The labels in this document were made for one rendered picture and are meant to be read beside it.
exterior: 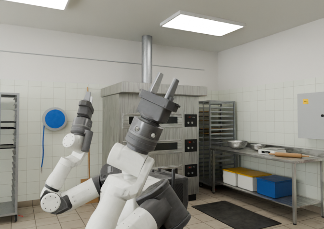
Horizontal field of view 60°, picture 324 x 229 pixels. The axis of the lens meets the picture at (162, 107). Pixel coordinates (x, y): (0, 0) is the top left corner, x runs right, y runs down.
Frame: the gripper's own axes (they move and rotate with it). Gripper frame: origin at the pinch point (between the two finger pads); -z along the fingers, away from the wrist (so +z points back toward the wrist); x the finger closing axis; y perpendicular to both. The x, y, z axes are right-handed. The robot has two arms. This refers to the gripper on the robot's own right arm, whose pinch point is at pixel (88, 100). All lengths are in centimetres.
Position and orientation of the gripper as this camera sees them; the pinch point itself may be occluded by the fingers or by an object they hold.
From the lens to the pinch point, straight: 142.6
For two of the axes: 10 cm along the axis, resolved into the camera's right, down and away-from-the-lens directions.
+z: -1.2, 9.0, -4.2
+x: 0.5, -4.1, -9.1
